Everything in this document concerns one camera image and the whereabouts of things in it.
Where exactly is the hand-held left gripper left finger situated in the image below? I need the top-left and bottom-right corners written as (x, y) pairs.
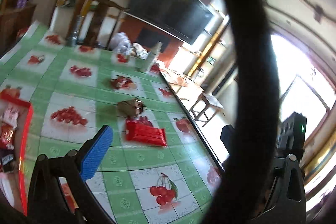
top-left (26, 125), bottom-right (116, 224)

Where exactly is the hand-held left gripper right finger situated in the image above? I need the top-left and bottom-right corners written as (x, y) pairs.
top-left (221, 124), bottom-right (307, 224)

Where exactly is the long red patterned snack packet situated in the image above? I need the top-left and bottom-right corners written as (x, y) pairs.
top-left (125, 119), bottom-right (168, 147)

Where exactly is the red box with white inside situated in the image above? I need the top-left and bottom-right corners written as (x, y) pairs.
top-left (0, 90), bottom-right (34, 216)

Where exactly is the bright window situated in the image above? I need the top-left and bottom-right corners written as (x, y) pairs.
top-left (270, 35), bottom-right (336, 140)

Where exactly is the wooden stool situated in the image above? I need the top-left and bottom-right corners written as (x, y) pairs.
top-left (189, 93), bottom-right (225, 127)

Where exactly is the brown green snack packet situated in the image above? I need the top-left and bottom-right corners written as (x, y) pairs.
top-left (117, 98), bottom-right (147, 117)

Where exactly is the green checked fruit print tablecloth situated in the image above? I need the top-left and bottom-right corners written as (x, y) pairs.
top-left (0, 21), bottom-right (226, 224)

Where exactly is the low wooden table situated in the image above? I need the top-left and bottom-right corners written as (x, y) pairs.
top-left (159, 67), bottom-right (204, 98)

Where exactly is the dark red snack packet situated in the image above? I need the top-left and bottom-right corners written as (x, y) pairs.
top-left (110, 76), bottom-right (137, 90)

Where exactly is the white spray bottle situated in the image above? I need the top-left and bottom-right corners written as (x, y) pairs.
top-left (139, 42), bottom-right (163, 73)

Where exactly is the brown white crumpled bag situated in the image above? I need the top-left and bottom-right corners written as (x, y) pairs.
top-left (131, 43), bottom-right (149, 59)

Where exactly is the white plastic bag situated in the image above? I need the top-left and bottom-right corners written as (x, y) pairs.
top-left (109, 32), bottom-right (133, 55)

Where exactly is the wooden chair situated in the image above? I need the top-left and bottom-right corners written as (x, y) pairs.
top-left (79, 0), bottom-right (130, 50)

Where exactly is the red black object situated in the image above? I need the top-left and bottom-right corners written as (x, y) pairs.
top-left (16, 27), bottom-right (29, 39)

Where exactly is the black flat television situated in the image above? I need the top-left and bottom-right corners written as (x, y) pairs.
top-left (126, 0), bottom-right (217, 45)

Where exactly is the wooden shelf cabinet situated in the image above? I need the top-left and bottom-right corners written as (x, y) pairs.
top-left (0, 0), bottom-right (37, 42)

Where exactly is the black strap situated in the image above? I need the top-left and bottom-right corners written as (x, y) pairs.
top-left (202, 0), bottom-right (280, 224)

